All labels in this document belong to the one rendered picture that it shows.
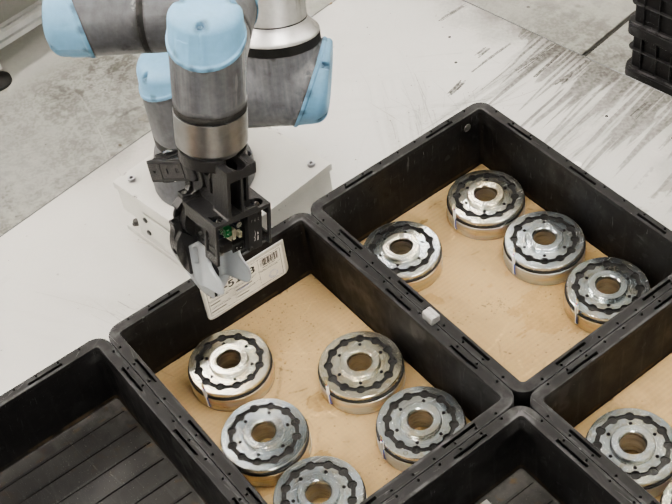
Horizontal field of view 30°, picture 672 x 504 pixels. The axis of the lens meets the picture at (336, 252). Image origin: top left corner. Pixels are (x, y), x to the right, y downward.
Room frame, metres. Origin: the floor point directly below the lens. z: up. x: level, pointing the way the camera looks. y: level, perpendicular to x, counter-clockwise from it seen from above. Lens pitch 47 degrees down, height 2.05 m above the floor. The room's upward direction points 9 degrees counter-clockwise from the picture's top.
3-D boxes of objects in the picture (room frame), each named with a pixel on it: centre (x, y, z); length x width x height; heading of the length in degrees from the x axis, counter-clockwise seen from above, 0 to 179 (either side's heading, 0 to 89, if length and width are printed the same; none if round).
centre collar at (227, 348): (0.96, 0.15, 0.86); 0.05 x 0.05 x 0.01
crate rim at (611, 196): (1.04, -0.20, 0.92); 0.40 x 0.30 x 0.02; 31
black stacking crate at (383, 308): (0.88, 0.06, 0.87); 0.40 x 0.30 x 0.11; 31
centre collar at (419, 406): (0.83, -0.06, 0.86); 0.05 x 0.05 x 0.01
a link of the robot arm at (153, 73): (1.36, 0.16, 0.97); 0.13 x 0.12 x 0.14; 81
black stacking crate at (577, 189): (1.04, -0.20, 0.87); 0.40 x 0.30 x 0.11; 31
